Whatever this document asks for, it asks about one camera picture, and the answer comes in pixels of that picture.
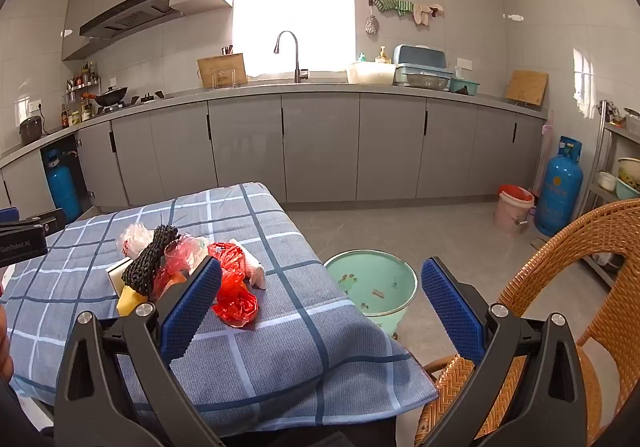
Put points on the person's left hand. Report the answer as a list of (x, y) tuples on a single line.
[(4, 352)]

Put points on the pink translucent plastic bag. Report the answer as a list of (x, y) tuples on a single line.
[(187, 249)]

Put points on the yellow soap bottle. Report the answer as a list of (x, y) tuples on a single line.
[(383, 57)]

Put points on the white plastic tub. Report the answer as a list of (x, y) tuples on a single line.
[(371, 73)]

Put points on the pink plastic bucket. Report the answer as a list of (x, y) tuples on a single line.
[(512, 219)]

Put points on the red bucket liner bag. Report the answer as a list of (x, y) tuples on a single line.
[(515, 192)]

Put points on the cluster of sauce bottles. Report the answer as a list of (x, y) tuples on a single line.
[(77, 116)]

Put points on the blue lidded dish rack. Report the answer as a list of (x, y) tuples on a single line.
[(417, 56)]

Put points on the green bowl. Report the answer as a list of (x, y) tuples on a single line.
[(627, 189)]

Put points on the grey hanging duster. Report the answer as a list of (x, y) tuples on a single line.
[(371, 26)]

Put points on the red plastic bag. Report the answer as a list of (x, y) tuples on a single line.
[(235, 302)]

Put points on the metal kitchen faucet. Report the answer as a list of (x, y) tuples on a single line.
[(300, 72)]

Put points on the knife holder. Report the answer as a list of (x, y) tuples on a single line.
[(227, 50)]

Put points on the white cloth rag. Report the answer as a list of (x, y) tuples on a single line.
[(252, 269)]

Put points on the black mesh net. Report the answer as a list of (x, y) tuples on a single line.
[(145, 262)]

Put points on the green striped towel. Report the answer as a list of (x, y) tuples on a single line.
[(395, 5)]

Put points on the pink hanging gloves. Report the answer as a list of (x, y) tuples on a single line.
[(425, 14)]

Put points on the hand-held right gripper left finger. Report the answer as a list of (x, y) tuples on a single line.
[(192, 307)]

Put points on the black wok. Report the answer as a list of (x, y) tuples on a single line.
[(110, 98)]

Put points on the cream patterned bowl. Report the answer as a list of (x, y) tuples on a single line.
[(630, 167)]

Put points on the mint green basin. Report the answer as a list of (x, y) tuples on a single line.
[(370, 277)]

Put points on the white wall outlet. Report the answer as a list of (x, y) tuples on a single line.
[(465, 63)]

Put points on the wicker chair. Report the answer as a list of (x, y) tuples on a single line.
[(565, 247)]

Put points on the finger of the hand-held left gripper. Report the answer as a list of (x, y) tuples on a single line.
[(45, 222), (9, 215)]

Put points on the blue plaid cloth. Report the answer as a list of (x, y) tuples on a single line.
[(280, 352)]

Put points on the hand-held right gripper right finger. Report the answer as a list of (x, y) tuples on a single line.
[(452, 312)]

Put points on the yellow sponge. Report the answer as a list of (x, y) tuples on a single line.
[(129, 302)]

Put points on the bright window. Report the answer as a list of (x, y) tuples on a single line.
[(295, 12)]

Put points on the dark rice cooker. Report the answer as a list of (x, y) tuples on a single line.
[(30, 131)]

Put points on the range hood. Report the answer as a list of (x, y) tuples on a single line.
[(130, 14)]

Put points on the white bowl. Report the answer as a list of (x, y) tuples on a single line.
[(606, 181)]

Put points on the wooden cutting board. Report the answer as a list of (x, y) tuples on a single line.
[(220, 69), (526, 87)]

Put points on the gas stove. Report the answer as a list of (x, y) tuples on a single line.
[(135, 103)]

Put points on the blue gas cylinder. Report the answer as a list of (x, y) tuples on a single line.
[(560, 187), (62, 187)]

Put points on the grey kitchen base cabinets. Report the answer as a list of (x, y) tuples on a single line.
[(320, 147)]

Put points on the small wooden board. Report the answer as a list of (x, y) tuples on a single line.
[(540, 243)]

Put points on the green plastic basket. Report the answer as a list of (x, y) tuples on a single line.
[(464, 86)]

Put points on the metal shelf rack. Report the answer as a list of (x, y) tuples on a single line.
[(602, 152)]

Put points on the wall rack of condiment bottles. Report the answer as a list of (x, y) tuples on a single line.
[(82, 79)]

